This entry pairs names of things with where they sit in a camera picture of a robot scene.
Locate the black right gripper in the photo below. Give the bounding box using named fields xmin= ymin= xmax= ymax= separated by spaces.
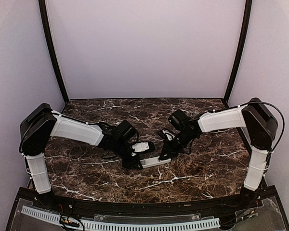
xmin=160 ymin=130 xmax=195 ymax=160

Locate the white remote control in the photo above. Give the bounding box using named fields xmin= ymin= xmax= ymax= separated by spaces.
xmin=140 ymin=156 xmax=171 ymax=168

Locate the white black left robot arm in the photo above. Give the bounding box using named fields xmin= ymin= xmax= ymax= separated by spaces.
xmin=19 ymin=103 xmax=150 ymax=210

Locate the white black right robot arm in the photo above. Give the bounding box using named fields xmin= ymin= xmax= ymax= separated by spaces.
xmin=158 ymin=98 xmax=285 ymax=209

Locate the black front frame rail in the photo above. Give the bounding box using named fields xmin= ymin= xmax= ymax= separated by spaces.
xmin=50 ymin=194 xmax=251 ymax=218

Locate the white slotted cable duct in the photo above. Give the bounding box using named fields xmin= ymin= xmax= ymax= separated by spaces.
xmin=21 ymin=206 xmax=220 ymax=231

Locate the small circuit board with wires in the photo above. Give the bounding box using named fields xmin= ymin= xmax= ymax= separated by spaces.
xmin=59 ymin=215 xmax=85 ymax=231

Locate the black right corner frame post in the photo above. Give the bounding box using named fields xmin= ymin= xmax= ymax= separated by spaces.
xmin=223 ymin=0 xmax=252 ymax=104

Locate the black corner frame post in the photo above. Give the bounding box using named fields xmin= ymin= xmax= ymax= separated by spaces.
xmin=38 ymin=0 xmax=69 ymax=104
xmin=223 ymin=0 xmax=252 ymax=104

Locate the black left corner frame post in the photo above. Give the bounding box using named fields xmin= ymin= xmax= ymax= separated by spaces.
xmin=38 ymin=0 xmax=69 ymax=104

